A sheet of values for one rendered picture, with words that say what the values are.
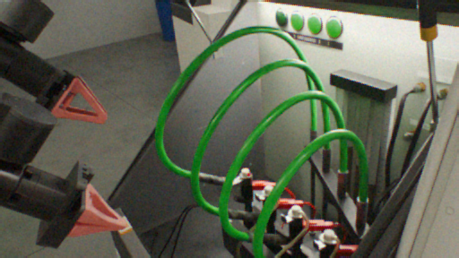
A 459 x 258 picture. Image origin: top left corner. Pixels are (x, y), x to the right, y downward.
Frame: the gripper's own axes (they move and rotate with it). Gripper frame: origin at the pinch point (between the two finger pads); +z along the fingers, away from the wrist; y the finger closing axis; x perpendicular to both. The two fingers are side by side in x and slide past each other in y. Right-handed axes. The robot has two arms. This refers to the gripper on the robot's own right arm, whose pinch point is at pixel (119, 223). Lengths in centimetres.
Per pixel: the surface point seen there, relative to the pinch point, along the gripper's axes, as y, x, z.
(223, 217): 7.9, -1.2, 13.0
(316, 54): 41, 33, 31
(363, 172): 25.9, -3.2, 28.2
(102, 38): -88, 691, 67
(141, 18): -19, 718, 110
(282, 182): 19.0, -7.4, 12.4
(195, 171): 9.7, 6.6, 8.7
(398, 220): 23.9, -13.7, 27.5
